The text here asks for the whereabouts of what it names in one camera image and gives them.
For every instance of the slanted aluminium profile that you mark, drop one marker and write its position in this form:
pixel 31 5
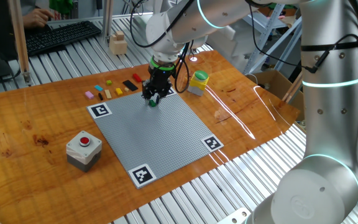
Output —
pixel 292 90

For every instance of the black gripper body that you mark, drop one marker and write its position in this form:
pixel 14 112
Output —
pixel 160 82

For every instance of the cyan Lego brick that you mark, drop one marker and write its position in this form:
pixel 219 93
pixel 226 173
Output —
pixel 98 88

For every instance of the green cloth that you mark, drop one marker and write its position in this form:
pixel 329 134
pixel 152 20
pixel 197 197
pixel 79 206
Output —
pixel 61 5

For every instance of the orange wooden board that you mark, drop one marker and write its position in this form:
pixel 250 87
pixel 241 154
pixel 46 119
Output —
pixel 26 186

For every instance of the green button yellow box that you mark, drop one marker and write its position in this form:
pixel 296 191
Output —
pixel 197 85

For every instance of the wooden block puzzle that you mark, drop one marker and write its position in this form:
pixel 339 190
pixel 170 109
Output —
pixel 118 45

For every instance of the red Lego brick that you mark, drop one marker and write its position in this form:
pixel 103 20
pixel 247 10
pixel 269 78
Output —
pixel 137 77

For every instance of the grey Lego baseplate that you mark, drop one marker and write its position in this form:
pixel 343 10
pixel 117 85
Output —
pixel 154 133

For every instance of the white foam block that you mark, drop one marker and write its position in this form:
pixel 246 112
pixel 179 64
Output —
pixel 225 40

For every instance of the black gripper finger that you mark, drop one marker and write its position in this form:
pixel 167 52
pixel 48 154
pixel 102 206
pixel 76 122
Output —
pixel 145 94
pixel 158 98

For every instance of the dark green Lego brick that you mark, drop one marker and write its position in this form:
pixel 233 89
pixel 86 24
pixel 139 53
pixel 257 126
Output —
pixel 152 103

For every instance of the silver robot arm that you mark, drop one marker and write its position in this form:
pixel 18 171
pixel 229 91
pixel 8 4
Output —
pixel 322 193

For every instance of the aluminium frame post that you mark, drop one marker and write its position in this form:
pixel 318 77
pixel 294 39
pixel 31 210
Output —
pixel 107 21

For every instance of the tiny tan Lego piece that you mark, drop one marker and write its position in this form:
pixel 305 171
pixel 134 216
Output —
pixel 126 89

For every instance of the lime Lego brick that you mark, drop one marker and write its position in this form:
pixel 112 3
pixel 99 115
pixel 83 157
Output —
pixel 109 82

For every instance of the wide black Lego plate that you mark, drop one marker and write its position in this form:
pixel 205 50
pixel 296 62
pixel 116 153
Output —
pixel 130 85

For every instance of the red push button box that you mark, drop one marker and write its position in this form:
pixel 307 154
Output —
pixel 82 155

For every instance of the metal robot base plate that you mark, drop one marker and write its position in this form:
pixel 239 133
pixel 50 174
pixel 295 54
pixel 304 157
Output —
pixel 235 217

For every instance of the grey metal shelf frame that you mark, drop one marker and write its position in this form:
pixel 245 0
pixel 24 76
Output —
pixel 261 46

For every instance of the yellow Lego brick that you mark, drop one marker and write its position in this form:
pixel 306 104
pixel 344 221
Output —
pixel 119 91

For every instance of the tan frame post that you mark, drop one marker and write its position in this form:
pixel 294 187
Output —
pixel 20 40

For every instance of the pink Lego brick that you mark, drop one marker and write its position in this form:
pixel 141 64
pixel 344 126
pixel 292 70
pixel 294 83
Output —
pixel 89 95

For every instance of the black keyboard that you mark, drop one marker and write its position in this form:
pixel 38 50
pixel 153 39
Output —
pixel 61 35

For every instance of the operator bare hand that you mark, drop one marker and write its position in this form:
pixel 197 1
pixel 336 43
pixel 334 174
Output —
pixel 36 18

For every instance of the paper fiducial marker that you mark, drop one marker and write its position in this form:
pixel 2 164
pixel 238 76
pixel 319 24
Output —
pixel 172 92
pixel 141 175
pixel 212 143
pixel 99 110

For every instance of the narrow black Lego brick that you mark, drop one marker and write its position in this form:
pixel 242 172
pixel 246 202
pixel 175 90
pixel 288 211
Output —
pixel 100 96

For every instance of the long tan Lego brick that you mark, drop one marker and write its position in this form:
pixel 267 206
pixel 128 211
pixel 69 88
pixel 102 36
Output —
pixel 108 94

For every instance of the open cardboard box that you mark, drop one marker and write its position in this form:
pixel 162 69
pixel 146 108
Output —
pixel 278 84

